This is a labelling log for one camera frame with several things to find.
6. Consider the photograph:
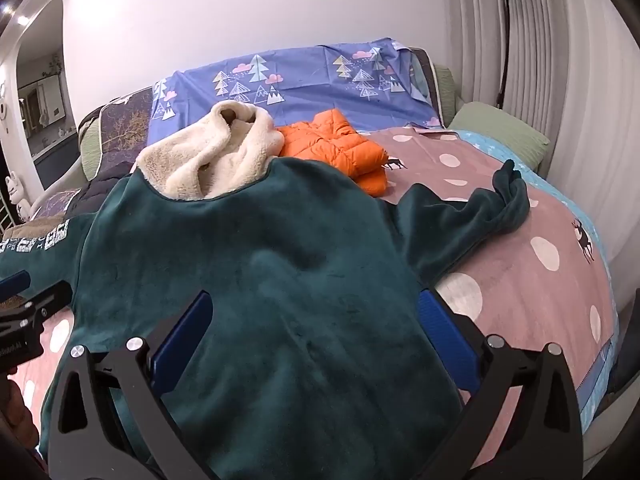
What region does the orange puffer jacket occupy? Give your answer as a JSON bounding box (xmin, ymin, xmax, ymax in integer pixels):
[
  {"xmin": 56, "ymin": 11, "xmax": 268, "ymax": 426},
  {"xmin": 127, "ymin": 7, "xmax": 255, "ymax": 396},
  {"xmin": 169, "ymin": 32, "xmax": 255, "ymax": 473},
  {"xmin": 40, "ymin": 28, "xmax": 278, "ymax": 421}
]
[{"xmin": 277, "ymin": 109, "xmax": 391, "ymax": 197}]

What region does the green pillow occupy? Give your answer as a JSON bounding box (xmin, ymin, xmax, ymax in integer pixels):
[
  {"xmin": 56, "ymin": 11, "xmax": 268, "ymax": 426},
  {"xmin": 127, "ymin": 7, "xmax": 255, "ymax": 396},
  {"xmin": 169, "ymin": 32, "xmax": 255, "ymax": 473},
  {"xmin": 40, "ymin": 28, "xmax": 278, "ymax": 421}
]
[
  {"xmin": 77, "ymin": 120, "xmax": 107, "ymax": 182},
  {"xmin": 447, "ymin": 101, "xmax": 551, "ymax": 171}
]

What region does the white pleated curtain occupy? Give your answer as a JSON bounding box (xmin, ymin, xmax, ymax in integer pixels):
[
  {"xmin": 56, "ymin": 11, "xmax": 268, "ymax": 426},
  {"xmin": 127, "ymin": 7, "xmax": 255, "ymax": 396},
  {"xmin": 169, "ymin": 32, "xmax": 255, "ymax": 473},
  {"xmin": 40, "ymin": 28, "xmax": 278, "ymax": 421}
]
[{"xmin": 445, "ymin": 0, "xmax": 640, "ymax": 311}]

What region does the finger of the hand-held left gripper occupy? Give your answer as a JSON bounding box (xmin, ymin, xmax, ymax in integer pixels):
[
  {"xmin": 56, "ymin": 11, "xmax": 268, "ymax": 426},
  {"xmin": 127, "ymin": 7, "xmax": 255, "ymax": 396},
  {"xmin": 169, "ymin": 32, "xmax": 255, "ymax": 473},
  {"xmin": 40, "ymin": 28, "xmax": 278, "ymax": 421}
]
[
  {"xmin": 0, "ymin": 281, "xmax": 74, "ymax": 333},
  {"xmin": 0, "ymin": 270, "xmax": 32, "ymax": 303}
]

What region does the dark green fleece-lined hoodie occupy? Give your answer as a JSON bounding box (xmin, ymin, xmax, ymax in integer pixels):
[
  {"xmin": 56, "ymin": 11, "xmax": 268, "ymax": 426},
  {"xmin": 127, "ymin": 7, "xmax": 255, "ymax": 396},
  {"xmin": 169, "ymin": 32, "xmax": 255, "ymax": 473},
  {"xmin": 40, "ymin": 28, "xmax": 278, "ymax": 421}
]
[{"xmin": 0, "ymin": 100, "xmax": 532, "ymax": 480}]

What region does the white cat figurine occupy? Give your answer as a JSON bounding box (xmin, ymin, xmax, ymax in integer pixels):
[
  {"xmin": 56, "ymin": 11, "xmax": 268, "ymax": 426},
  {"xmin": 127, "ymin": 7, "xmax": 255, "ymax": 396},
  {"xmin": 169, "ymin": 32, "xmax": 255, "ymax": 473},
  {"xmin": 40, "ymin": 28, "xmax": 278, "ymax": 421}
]
[{"xmin": 5, "ymin": 170, "xmax": 32, "ymax": 217}]

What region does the navy puffer jacket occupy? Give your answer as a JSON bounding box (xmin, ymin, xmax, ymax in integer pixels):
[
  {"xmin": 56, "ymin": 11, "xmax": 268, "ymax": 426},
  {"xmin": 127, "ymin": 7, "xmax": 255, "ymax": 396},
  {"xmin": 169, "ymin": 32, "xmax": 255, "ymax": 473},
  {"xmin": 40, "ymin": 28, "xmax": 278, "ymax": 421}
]
[{"xmin": 75, "ymin": 162, "xmax": 137, "ymax": 217}]

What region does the white wire rack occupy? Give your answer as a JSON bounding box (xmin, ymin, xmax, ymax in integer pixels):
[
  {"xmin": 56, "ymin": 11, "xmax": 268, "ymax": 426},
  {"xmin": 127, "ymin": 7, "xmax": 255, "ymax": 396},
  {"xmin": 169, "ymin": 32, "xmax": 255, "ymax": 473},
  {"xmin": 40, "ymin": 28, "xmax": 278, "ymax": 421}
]
[{"xmin": 0, "ymin": 185, "xmax": 16, "ymax": 233}]

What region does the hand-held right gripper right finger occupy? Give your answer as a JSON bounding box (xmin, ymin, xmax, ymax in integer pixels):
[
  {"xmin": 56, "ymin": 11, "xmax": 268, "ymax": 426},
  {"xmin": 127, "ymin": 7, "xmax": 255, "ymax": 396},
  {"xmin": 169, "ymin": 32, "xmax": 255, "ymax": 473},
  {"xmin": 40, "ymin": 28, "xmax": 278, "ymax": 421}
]
[{"xmin": 418, "ymin": 289, "xmax": 584, "ymax": 480}]

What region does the arched wall mirror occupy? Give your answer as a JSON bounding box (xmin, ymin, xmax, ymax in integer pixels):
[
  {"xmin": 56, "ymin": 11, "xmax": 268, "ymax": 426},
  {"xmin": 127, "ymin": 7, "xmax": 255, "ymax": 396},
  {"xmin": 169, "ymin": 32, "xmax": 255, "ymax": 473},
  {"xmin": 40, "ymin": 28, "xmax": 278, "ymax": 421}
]
[{"xmin": 15, "ymin": 0, "xmax": 82, "ymax": 192}]

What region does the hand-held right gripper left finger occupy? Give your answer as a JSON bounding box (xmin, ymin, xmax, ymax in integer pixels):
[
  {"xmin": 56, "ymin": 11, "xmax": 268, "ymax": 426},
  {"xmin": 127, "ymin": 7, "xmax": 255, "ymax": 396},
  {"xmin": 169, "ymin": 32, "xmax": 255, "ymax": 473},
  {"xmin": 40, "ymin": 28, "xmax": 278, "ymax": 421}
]
[{"xmin": 47, "ymin": 290, "xmax": 216, "ymax": 480}]

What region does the dark tree-print blanket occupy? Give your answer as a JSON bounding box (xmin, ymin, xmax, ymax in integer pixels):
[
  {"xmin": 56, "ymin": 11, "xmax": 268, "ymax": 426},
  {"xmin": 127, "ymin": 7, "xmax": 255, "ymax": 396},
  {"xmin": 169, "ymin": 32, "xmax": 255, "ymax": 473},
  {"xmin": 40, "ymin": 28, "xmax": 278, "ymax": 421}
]
[{"xmin": 30, "ymin": 85, "xmax": 154, "ymax": 221}]

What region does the pink polka dot bedsheet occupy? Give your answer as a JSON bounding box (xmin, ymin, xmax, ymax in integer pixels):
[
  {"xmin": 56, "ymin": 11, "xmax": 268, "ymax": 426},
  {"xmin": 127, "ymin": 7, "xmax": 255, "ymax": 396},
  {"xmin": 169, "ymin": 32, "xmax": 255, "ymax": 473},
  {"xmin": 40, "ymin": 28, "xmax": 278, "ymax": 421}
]
[{"xmin": 0, "ymin": 125, "xmax": 622, "ymax": 472}]

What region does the person's left hand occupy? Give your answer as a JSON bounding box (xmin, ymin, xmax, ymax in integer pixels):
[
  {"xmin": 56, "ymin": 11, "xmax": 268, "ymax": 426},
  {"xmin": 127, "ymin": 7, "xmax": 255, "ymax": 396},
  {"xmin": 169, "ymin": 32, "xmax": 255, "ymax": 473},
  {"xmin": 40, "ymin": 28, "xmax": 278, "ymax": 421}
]
[{"xmin": 0, "ymin": 366, "xmax": 40, "ymax": 443}]

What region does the blue tree-print sheet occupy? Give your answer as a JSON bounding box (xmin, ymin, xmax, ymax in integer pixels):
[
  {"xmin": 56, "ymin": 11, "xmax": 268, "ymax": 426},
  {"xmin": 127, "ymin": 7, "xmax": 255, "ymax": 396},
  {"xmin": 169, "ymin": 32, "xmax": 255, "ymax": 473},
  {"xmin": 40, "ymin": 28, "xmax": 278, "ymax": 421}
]
[{"xmin": 148, "ymin": 36, "xmax": 446, "ymax": 136}]

